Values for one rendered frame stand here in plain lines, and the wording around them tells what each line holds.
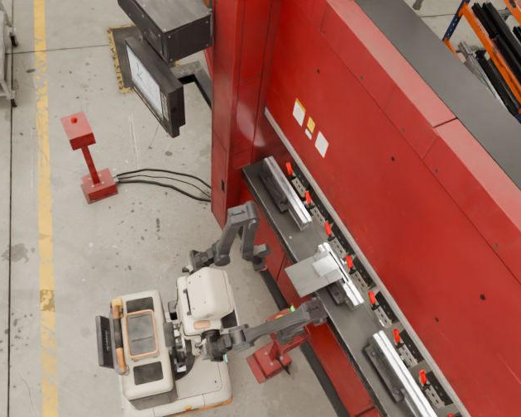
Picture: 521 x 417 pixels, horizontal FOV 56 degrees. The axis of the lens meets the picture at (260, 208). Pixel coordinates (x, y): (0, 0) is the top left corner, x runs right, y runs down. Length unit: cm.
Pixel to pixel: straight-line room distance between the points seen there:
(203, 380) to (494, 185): 220
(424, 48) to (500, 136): 41
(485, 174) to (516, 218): 16
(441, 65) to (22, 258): 316
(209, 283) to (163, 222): 178
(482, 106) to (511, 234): 45
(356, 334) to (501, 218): 140
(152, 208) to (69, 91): 146
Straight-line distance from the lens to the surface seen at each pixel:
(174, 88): 253
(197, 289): 222
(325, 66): 207
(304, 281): 265
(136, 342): 263
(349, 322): 276
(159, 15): 237
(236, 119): 270
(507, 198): 157
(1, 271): 400
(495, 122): 173
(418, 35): 190
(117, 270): 378
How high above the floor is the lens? 342
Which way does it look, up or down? 60 degrees down
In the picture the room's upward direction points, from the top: 10 degrees clockwise
